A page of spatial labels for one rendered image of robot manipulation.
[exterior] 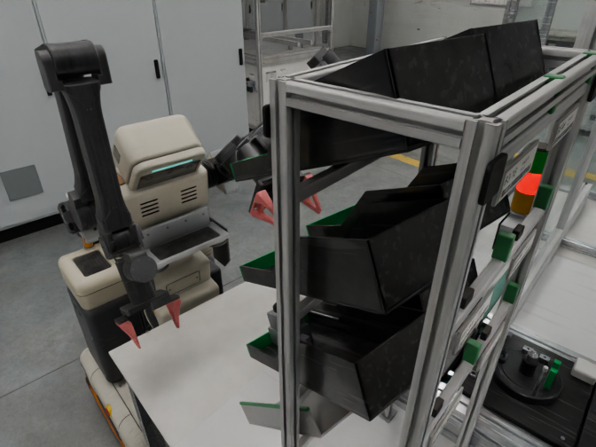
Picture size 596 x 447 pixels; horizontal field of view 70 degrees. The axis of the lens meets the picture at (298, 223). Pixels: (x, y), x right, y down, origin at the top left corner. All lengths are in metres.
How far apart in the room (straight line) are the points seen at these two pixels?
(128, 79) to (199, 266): 2.41
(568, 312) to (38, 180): 3.31
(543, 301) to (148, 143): 1.24
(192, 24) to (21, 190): 1.80
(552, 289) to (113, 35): 3.15
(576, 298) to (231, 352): 1.06
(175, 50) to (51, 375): 2.51
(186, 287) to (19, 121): 2.28
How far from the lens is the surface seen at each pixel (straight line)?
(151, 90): 3.75
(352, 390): 0.52
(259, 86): 4.97
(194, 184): 1.32
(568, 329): 1.46
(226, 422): 1.07
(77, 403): 2.39
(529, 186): 1.06
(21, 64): 3.46
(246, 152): 0.91
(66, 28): 3.50
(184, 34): 3.83
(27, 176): 3.61
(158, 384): 1.17
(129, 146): 1.18
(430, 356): 0.40
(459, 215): 0.32
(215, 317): 1.30
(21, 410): 2.48
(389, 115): 0.32
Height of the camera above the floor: 1.74
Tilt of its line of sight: 31 degrees down
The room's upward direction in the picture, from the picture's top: straight up
